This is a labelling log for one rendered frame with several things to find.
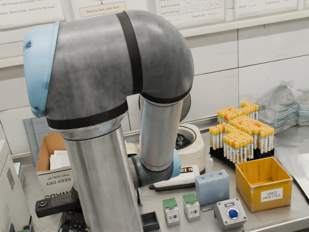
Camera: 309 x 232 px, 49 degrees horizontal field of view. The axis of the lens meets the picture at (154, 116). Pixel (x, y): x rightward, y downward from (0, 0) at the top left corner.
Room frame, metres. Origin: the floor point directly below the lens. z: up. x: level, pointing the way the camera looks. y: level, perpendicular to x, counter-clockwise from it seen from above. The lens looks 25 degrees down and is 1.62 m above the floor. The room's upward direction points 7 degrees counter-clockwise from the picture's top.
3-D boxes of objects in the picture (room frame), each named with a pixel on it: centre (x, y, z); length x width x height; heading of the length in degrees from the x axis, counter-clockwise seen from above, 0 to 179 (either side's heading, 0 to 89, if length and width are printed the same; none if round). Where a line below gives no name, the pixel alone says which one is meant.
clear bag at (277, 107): (1.38, -0.54, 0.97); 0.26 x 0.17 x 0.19; 120
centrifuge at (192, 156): (1.13, -0.05, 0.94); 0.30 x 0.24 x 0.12; 0
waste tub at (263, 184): (0.89, -0.32, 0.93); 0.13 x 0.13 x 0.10; 6
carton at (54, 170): (1.13, 0.32, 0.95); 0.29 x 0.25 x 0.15; 9
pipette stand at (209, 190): (0.89, -0.16, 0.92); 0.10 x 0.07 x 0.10; 101
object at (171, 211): (0.83, -0.01, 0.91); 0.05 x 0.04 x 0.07; 9
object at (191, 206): (0.84, -0.08, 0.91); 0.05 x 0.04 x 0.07; 9
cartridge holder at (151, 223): (0.81, 0.06, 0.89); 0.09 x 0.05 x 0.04; 8
